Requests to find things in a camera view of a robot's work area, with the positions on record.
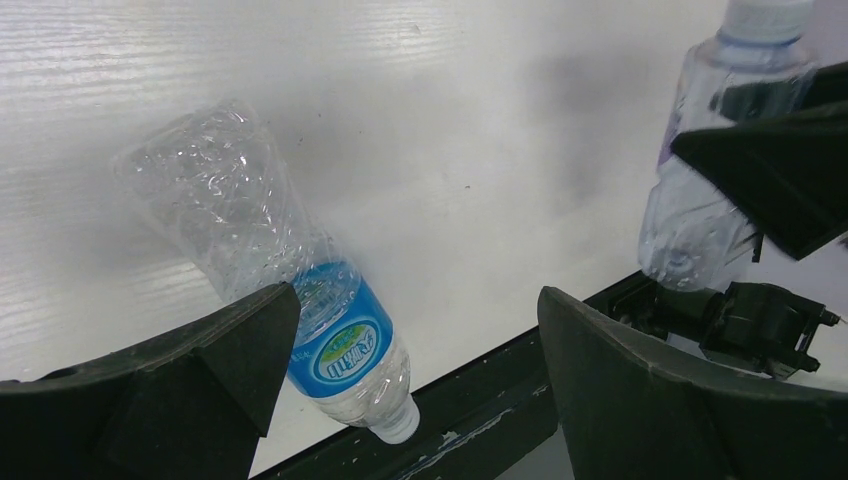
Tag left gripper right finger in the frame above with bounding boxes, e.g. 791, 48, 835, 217
537, 286, 847, 479

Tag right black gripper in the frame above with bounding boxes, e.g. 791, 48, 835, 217
609, 102, 847, 380

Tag blue label clear bottle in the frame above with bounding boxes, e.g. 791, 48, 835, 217
112, 99, 421, 445

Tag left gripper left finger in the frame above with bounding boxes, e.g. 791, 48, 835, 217
1, 283, 300, 479

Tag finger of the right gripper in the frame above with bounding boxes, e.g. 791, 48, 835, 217
712, 60, 848, 124

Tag light blue tinted bottle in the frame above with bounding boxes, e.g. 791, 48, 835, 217
638, 1, 818, 292

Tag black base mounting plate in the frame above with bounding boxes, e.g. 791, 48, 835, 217
251, 271, 657, 480

